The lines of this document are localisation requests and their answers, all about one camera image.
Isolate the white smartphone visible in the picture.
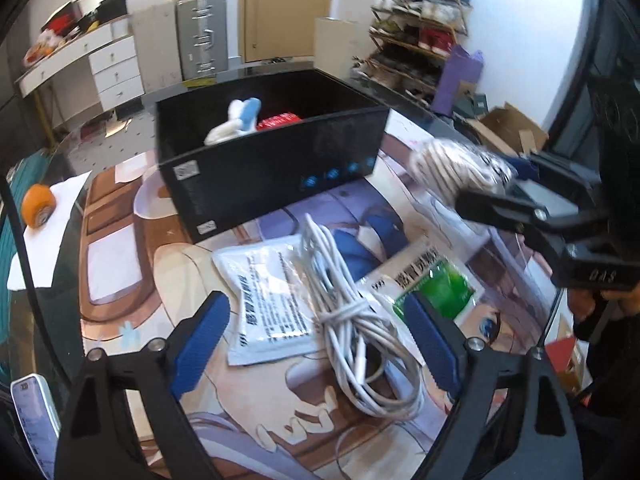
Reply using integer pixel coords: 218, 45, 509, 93
10, 374, 61, 480

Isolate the white cable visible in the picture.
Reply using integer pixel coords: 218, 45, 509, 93
299, 214, 426, 418

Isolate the small bagged white rope coil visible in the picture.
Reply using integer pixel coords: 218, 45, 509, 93
409, 139, 518, 198

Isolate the beige door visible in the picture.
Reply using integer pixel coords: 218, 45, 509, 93
239, 0, 336, 63

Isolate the white desk with drawers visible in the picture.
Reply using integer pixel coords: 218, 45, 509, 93
15, 15, 146, 126

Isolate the black cable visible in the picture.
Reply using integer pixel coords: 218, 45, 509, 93
0, 175, 38, 292

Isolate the teal suitcase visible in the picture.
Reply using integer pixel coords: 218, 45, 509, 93
0, 152, 51, 291

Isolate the black cardboard box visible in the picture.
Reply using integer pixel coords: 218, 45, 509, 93
154, 69, 391, 243

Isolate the black bag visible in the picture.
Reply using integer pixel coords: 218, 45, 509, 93
97, 0, 130, 23

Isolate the white air purifier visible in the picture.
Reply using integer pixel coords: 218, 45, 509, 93
314, 16, 357, 71

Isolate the silver suitcase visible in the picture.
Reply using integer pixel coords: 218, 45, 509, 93
175, 0, 230, 81

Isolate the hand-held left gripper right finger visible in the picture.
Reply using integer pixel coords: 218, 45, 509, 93
402, 292, 583, 480

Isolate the red shoe box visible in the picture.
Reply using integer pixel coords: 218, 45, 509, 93
42, 2, 83, 36

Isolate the white and blue plush toy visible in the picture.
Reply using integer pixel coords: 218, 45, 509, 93
204, 97, 262, 146

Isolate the purple bag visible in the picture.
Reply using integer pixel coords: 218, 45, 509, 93
432, 45, 485, 116

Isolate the beige suitcase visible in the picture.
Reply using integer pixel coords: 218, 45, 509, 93
129, 0, 183, 93

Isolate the printed cartoon table mat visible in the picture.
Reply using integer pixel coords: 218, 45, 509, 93
80, 110, 566, 480

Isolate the plain white packet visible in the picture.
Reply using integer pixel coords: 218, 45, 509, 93
212, 234, 321, 366

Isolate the red cardboard box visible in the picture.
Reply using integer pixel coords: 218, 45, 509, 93
545, 335, 582, 387

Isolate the orange roller on paper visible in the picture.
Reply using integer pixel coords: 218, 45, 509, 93
21, 184, 56, 228

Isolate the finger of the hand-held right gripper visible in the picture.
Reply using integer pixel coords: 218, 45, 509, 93
455, 187, 609, 286
509, 151, 602, 187

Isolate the white and green packet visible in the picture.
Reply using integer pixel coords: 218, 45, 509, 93
360, 240, 485, 333

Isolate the wooden shoe rack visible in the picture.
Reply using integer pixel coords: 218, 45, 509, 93
350, 0, 473, 106

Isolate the white paper sheet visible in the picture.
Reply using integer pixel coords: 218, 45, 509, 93
7, 172, 93, 291

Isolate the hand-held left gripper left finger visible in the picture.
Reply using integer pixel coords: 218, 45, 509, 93
55, 290, 232, 480

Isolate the red glue packet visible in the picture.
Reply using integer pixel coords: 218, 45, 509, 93
257, 112, 301, 131

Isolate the bag of fruit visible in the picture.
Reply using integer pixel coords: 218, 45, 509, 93
24, 30, 63, 66

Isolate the green box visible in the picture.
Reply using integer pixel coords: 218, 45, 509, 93
452, 92, 488, 118

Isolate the brown cardboard box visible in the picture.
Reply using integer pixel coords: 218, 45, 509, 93
472, 102, 548, 156

